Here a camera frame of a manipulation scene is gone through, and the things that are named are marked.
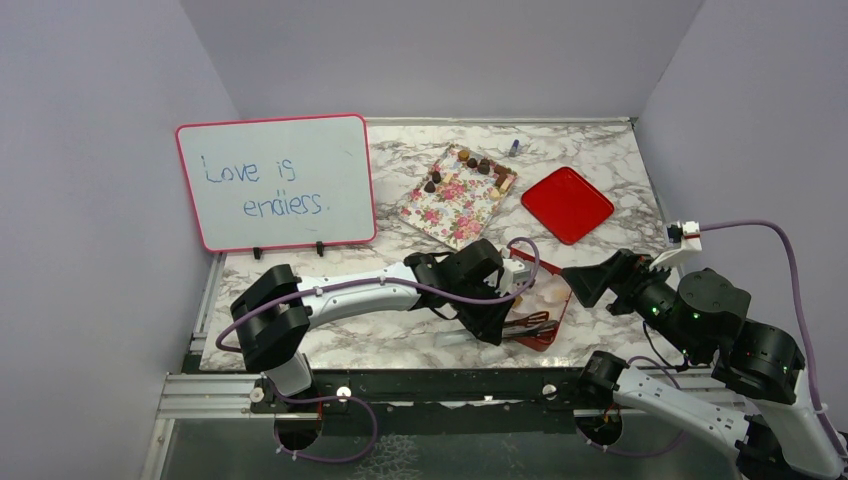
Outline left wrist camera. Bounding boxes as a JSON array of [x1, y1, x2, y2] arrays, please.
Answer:
[[495, 258, 537, 296]]

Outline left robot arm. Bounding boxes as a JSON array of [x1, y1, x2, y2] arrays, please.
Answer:
[[216, 239, 537, 411]]

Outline pink framed whiteboard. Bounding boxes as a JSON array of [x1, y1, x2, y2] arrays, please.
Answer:
[[175, 113, 378, 252]]

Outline red chocolate box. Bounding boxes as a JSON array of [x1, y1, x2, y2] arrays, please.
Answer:
[[505, 260, 572, 334]]

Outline metal serving tongs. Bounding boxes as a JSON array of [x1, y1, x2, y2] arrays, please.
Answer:
[[434, 311, 561, 352]]

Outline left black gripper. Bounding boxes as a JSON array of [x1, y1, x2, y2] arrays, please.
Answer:
[[450, 276, 515, 346]]

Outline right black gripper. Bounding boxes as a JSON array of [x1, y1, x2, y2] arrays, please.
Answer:
[[560, 245, 704, 359]]

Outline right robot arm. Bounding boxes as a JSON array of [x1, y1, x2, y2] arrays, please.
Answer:
[[561, 249, 847, 479]]

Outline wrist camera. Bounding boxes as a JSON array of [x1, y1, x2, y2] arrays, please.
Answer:
[[650, 221, 702, 270], [495, 258, 537, 296]]

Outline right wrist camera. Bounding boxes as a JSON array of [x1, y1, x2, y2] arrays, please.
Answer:
[[650, 221, 702, 270]]

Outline red tin lid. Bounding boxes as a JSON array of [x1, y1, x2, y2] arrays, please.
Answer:
[[521, 167, 615, 245]]

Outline white square chocolate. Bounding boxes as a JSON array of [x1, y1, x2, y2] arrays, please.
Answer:
[[552, 289, 572, 302]]

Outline floral rectangular tray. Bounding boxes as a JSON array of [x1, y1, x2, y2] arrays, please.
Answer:
[[399, 144, 518, 250]]

